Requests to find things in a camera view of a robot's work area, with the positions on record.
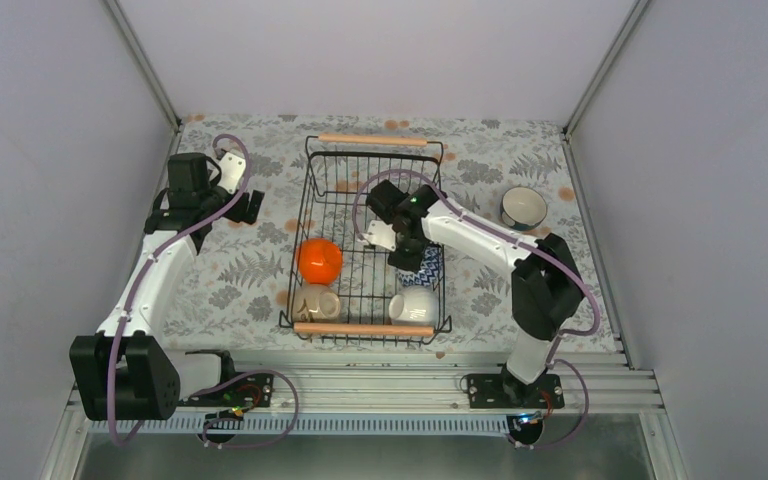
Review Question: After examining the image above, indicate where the teal and white bowl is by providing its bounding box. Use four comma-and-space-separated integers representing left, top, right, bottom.
499, 186, 548, 232

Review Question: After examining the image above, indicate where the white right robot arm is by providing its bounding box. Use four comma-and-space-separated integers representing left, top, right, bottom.
356, 180, 585, 407

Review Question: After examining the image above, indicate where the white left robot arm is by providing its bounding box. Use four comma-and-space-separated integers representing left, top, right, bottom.
69, 150, 263, 421

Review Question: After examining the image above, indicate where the floral patterned table mat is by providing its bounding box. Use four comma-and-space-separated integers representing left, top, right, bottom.
164, 114, 602, 352

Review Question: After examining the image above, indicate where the orange bowl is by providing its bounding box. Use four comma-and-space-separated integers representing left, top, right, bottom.
296, 238, 343, 285

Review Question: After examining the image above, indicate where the beige bowl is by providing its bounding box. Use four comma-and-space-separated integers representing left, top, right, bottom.
290, 284, 341, 323

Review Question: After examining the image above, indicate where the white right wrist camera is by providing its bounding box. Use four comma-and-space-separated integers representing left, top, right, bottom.
362, 220, 397, 252

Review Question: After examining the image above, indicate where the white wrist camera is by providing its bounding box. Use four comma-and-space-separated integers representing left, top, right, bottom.
362, 220, 397, 252
217, 151, 247, 195

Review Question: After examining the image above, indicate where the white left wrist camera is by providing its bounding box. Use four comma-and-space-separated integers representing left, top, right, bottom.
217, 151, 247, 195

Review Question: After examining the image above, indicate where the black wire dish rack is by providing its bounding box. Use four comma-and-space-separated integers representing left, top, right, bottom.
279, 134, 453, 345

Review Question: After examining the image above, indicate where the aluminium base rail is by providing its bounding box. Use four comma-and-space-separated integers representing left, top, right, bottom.
42, 351, 687, 479

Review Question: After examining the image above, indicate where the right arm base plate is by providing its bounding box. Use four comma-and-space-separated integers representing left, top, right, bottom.
459, 371, 565, 410

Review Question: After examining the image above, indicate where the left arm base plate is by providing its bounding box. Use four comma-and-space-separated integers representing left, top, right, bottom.
178, 373, 274, 410

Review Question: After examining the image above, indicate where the aluminium frame post left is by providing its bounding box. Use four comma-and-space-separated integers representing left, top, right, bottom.
100, 0, 181, 132

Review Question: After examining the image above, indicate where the aluminium frame post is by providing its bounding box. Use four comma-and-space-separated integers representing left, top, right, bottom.
563, 0, 652, 142
100, 0, 181, 132

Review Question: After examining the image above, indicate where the aluminium frame post right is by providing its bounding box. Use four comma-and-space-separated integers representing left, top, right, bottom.
563, 0, 652, 142

